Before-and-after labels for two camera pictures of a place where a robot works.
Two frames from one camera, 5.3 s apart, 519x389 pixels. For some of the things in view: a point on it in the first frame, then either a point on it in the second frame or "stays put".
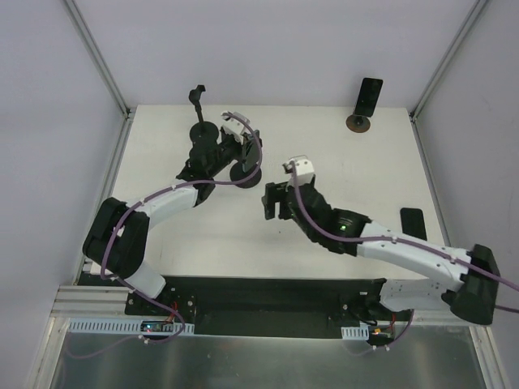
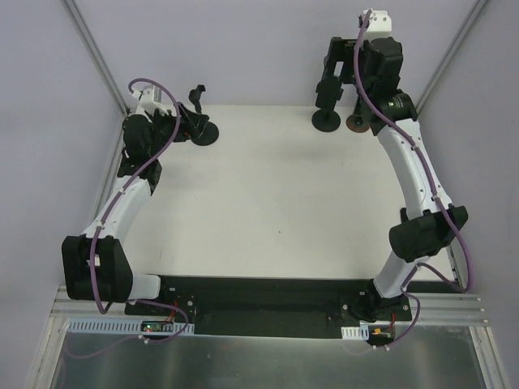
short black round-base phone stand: [237, 173] to [326, 120]
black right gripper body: [280, 201] to [337, 65]
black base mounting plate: [265, 306] stays put
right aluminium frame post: [474, 14] stays put
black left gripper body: [248, 148] to [191, 118]
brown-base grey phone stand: [358, 123] stays put
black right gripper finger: [276, 193] to [328, 91]
